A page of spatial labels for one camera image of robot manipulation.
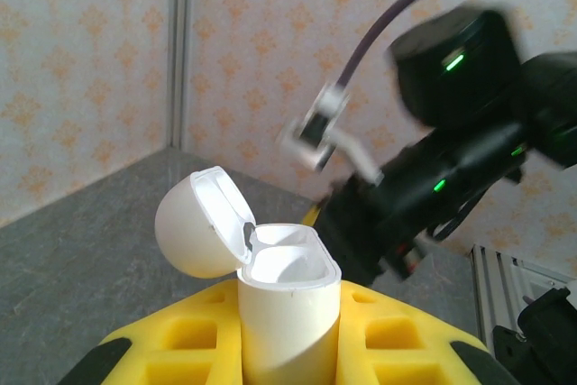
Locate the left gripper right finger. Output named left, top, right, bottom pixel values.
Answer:
left=335, top=280, right=519, bottom=385

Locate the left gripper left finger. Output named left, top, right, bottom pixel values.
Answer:
left=56, top=279, right=247, bottom=385

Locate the white earbud charging case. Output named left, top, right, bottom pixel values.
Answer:
left=154, top=166, right=343, bottom=385

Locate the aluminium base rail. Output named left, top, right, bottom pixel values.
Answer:
left=471, top=243, right=542, bottom=359

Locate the aluminium corner post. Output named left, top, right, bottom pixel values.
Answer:
left=166, top=0, right=193, bottom=151

